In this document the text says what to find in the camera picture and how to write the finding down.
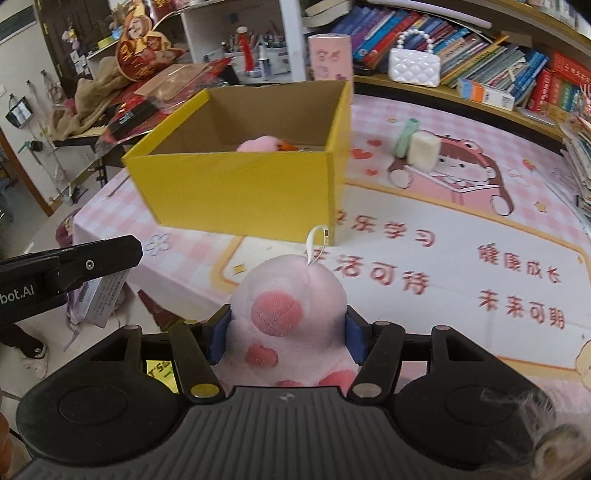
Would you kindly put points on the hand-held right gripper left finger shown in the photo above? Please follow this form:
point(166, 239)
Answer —
point(217, 339)

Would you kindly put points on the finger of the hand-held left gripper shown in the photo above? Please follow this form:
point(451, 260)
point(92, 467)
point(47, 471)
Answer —
point(97, 261)

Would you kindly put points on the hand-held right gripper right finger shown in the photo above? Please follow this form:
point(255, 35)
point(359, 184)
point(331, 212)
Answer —
point(355, 339)

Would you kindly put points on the pink spotted plush pig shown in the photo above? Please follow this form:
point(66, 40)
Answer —
point(286, 323)

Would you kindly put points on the yellow cardboard box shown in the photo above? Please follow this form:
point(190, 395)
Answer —
point(240, 194)

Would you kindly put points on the white printed packet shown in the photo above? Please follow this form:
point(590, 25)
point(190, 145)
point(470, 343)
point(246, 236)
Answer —
point(99, 297)

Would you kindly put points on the maroon cushion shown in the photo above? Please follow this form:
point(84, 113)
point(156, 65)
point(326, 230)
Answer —
point(68, 228)

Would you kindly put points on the black white shoe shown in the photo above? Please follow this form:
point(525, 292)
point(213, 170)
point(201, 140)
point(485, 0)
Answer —
point(33, 348)

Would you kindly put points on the red plastic wrapping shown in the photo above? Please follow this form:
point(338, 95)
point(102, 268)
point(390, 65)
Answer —
point(120, 134)

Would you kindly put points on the black flat box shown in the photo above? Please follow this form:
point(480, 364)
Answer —
point(131, 115)

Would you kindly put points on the pink printed tablecloth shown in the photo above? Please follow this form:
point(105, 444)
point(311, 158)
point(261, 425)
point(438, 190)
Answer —
point(461, 221)

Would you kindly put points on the brown cloth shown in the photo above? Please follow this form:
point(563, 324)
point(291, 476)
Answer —
point(87, 101)

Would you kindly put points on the brown cardboard sheet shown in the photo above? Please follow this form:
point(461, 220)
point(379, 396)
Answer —
point(173, 83)

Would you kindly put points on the plain pink plush toy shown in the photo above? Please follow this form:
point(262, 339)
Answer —
point(258, 144)

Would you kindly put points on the white charger block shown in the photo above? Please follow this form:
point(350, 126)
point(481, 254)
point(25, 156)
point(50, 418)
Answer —
point(422, 151)

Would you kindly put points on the small orange toy piece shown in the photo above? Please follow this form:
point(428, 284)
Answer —
point(286, 146)

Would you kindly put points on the mint green tube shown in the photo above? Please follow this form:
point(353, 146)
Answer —
point(405, 138)

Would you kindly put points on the red paper decoration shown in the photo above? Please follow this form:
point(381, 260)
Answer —
point(143, 50)

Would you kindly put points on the grey fuzzy cloth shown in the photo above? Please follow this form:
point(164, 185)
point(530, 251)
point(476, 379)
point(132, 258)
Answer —
point(554, 429)

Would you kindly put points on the red white stick figurine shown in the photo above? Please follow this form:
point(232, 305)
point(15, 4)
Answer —
point(245, 50)

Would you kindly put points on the wooden bookshelf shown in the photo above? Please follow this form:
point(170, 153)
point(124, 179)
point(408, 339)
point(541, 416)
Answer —
point(508, 113)

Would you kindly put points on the white orange carton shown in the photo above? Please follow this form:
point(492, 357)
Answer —
point(485, 94)

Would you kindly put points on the white quilted purse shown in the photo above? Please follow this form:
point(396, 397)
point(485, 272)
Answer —
point(413, 67)

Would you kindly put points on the pink box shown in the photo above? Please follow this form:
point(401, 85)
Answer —
point(328, 57)

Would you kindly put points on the stack of paper booklets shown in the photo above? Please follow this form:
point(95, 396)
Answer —
point(579, 161)

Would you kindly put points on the white shelf unit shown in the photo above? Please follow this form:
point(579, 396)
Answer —
point(291, 41)

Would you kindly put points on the row of colourful books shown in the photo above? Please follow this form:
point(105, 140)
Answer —
point(461, 46)

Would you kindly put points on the thick paperback book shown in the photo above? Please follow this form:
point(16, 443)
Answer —
point(330, 7)
point(325, 19)

